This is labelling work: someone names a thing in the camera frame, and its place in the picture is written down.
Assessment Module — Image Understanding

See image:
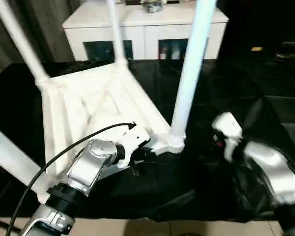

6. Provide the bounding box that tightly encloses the black mat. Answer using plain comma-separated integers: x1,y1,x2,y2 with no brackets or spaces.
0,59,295,223

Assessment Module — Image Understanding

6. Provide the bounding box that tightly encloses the dark object on cabinet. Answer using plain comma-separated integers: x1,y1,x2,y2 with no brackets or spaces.
141,2,164,13

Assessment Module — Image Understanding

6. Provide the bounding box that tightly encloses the white plastic table top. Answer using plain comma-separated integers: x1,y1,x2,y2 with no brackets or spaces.
35,62,186,205

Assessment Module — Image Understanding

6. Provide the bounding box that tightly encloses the white cabinet with glass doors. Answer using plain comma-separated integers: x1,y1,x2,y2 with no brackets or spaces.
62,0,230,61

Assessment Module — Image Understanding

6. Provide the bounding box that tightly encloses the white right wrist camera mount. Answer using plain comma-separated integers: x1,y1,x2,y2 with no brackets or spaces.
211,112,243,162

